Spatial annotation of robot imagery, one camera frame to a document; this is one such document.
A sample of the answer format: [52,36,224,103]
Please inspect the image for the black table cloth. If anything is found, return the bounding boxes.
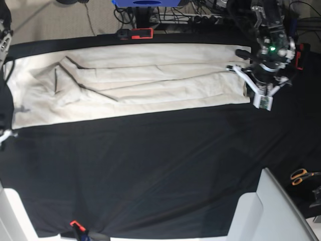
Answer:
[1,35,320,239]

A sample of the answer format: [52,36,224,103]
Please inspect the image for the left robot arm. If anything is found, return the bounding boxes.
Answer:
[226,1,296,110]

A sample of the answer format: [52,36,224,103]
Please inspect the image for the orange clamp bottom edge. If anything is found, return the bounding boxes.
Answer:
[70,220,86,232]

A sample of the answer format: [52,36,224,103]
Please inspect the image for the orange black clamp top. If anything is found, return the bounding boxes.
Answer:
[116,28,154,40]

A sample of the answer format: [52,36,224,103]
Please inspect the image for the white T-shirt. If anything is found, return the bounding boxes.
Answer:
[5,43,250,129]

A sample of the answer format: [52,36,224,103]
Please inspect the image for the orange black clamp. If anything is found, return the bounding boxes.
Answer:
[116,28,154,40]
[295,43,310,70]

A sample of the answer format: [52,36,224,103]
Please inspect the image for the orange handled scissors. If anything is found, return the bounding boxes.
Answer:
[290,168,320,186]

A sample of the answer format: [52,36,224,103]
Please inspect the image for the white frame left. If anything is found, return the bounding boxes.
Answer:
[1,186,61,241]

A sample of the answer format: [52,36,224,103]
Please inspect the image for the white power strip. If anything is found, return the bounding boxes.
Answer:
[149,12,223,24]

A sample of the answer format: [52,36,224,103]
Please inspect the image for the blue box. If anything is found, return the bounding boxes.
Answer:
[111,0,181,8]

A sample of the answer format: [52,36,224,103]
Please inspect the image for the orange black clamp right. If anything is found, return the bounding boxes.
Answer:
[295,43,310,70]

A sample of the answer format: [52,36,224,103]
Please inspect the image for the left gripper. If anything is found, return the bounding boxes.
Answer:
[226,64,292,110]

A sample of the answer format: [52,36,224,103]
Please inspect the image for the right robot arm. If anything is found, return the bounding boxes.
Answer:
[1,1,15,151]

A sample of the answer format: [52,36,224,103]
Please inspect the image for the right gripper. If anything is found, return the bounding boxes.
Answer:
[0,129,18,151]

